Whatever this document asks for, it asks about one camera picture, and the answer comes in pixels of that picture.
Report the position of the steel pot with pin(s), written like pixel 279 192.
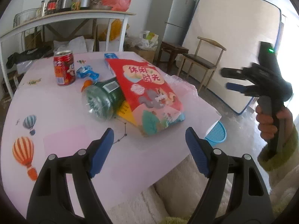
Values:
pixel 67 0

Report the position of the red plastic bag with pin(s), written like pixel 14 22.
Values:
pixel 116 2

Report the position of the person's left forearm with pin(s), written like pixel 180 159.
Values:
pixel 175 220

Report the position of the person's right hand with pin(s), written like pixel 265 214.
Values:
pixel 264 123

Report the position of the black cloth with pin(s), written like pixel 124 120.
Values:
pixel 28 56

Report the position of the clear zip bag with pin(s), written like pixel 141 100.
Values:
pixel 182 85

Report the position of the glass bowl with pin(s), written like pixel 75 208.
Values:
pixel 26 17

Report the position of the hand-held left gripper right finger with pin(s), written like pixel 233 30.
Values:
pixel 197 151

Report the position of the green label jar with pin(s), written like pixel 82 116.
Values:
pixel 76 3

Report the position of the metal plate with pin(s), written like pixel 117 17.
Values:
pixel 100 7

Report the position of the white plastic bags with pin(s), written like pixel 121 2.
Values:
pixel 148 39

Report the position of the grey fridge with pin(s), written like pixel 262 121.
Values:
pixel 172 9

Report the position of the blue white carton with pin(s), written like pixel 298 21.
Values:
pixel 111 56

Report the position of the white box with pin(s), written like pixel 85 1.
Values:
pixel 102 46

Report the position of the green plastic bottle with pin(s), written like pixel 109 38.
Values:
pixel 102 98

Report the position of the red drink can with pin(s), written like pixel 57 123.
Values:
pixel 64 70

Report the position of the blue snack wrapper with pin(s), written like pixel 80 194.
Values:
pixel 87 73

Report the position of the blue plastic basket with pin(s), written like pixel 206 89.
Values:
pixel 216 135

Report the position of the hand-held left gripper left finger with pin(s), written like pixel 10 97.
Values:
pixel 101 154

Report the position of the orange peel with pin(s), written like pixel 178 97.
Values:
pixel 86 85

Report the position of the dark wooden stool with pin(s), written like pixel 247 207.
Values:
pixel 172 49

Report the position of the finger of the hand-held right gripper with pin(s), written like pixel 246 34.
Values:
pixel 234 86
pixel 232 72

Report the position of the white pillow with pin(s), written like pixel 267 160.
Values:
pixel 70 44

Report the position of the white desk with wooden top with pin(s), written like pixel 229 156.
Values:
pixel 124 32

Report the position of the yellow plastic bag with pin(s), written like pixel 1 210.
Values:
pixel 113 30

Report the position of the brown cardboard box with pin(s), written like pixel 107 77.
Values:
pixel 32 39

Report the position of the small slim bottle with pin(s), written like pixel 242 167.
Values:
pixel 43 8

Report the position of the red snack bag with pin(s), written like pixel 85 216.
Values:
pixel 149 93

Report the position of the person's right forearm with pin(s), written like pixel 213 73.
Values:
pixel 289 149

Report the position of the white mattress blue edge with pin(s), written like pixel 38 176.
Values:
pixel 233 39

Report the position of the wooden chair dark seat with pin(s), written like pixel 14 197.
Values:
pixel 198 59

